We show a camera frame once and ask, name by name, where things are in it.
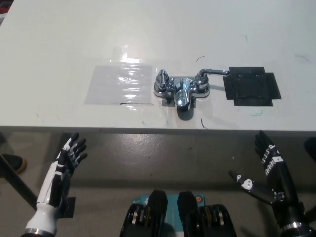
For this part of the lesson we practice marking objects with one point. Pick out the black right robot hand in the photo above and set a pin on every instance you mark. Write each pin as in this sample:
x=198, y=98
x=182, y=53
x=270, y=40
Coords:
x=280, y=172

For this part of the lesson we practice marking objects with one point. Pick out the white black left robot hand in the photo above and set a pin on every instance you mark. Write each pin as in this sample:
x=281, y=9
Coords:
x=55, y=172

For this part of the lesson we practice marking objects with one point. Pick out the black table leg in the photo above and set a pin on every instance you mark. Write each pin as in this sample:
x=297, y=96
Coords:
x=19, y=184

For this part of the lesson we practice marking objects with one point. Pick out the black shoe tan sole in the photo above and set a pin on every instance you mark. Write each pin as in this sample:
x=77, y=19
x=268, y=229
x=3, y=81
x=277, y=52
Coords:
x=16, y=165

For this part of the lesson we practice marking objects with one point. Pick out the black tape patch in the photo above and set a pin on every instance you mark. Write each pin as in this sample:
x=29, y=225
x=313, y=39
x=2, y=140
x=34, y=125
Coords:
x=251, y=86

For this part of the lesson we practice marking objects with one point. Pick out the clear plastic sheet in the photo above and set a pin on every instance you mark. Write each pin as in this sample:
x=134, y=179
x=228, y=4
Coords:
x=106, y=86

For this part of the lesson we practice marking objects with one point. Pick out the red fabric item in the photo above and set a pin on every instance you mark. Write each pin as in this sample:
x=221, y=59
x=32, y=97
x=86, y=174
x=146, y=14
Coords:
x=3, y=3

